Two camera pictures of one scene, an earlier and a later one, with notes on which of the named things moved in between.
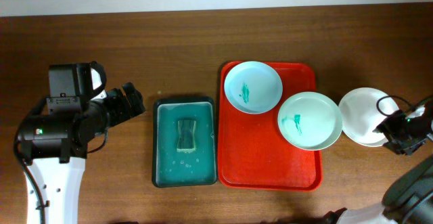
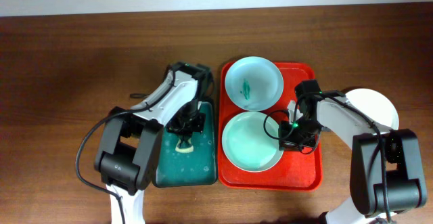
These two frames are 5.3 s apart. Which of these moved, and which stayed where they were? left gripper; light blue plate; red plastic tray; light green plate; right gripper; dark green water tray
Moved: left gripper; right gripper; light green plate
Stayed: red plastic tray; dark green water tray; light blue plate
